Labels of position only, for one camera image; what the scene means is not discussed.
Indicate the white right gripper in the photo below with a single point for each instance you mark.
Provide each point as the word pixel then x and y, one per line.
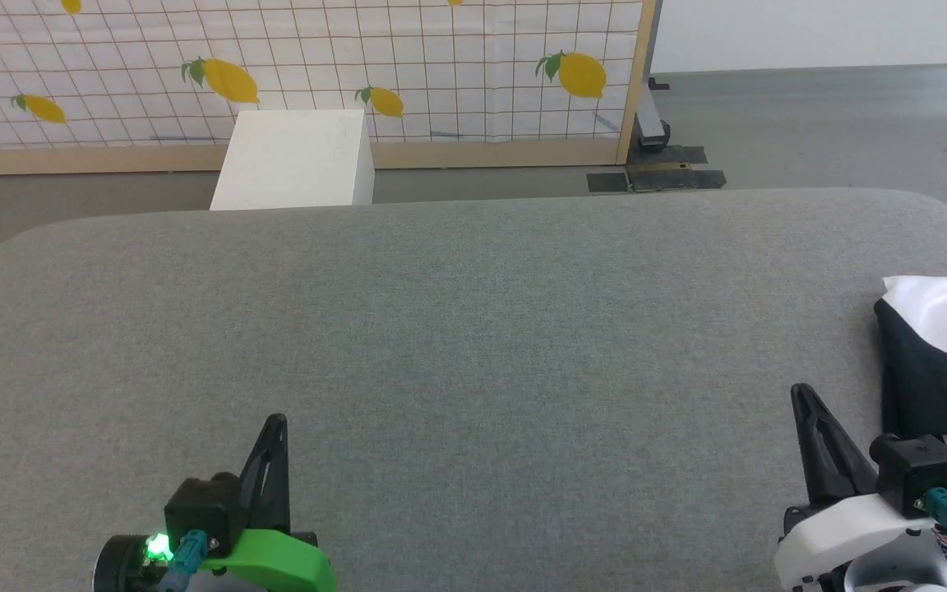
pixel 835 534

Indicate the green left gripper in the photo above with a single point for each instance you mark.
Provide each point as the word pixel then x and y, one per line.
pixel 284 567

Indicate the white and black garment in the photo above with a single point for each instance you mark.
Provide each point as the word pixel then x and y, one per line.
pixel 934 378

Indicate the right arm white grey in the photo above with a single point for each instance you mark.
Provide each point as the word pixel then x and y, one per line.
pixel 901 575

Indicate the left arm white grey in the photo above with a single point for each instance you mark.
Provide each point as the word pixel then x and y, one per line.
pixel 206 584

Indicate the black floor plate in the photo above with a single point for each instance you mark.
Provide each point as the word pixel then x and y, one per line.
pixel 671 178

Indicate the white box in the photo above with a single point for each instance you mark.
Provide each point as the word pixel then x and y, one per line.
pixel 293 160

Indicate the lemon print partition screen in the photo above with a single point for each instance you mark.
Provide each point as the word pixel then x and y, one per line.
pixel 441 57

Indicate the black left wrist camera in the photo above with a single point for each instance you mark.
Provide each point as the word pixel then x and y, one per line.
pixel 202 510

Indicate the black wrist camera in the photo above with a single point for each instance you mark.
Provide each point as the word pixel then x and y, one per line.
pixel 917 473
pixel 202 510

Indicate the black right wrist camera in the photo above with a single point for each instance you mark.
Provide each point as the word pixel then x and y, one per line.
pixel 917 473

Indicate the grey metal screen post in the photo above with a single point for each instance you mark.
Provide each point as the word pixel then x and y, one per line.
pixel 653 127

